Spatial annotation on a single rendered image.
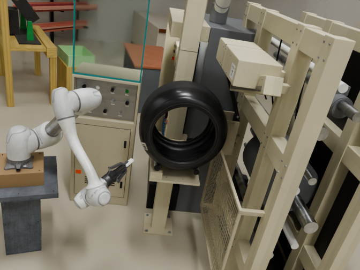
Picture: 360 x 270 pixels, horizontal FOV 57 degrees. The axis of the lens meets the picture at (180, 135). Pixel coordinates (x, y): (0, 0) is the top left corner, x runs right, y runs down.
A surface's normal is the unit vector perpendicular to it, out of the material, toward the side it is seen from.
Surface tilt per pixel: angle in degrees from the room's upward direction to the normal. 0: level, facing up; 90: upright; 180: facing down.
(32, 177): 90
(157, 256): 0
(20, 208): 90
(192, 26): 90
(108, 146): 90
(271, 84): 72
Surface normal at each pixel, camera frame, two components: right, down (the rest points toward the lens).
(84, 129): 0.05, 0.46
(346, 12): -0.93, 0.02
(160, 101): -0.34, -0.25
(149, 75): 0.26, 0.47
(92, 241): 0.16, -0.88
